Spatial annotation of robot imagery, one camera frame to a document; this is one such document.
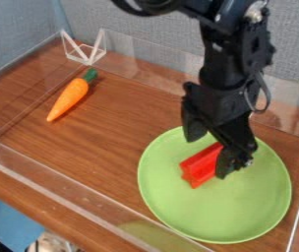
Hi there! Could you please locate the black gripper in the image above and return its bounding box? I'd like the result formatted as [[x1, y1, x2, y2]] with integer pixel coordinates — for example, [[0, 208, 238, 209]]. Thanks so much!
[[182, 81, 261, 179]]

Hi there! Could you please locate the red rectangular block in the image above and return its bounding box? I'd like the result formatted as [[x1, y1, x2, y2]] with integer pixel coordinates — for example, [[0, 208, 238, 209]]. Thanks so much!
[[180, 143, 223, 189]]

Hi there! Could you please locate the green round plate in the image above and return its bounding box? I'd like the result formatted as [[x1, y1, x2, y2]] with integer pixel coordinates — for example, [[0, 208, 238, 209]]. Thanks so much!
[[137, 127, 291, 244]]

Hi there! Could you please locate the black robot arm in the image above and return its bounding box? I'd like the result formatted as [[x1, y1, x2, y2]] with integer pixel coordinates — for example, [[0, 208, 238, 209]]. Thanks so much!
[[112, 0, 275, 178]]

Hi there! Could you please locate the orange toy carrot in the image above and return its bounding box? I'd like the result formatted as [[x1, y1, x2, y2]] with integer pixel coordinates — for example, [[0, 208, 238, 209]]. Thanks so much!
[[45, 69, 99, 122]]

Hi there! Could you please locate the black cable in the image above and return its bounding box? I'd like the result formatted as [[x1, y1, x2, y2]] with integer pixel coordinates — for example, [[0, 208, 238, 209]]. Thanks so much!
[[243, 70, 273, 115]]

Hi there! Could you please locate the clear acrylic enclosure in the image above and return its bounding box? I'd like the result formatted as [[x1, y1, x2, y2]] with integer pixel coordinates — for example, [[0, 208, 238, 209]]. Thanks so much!
[[0, 38, 299, 252]]

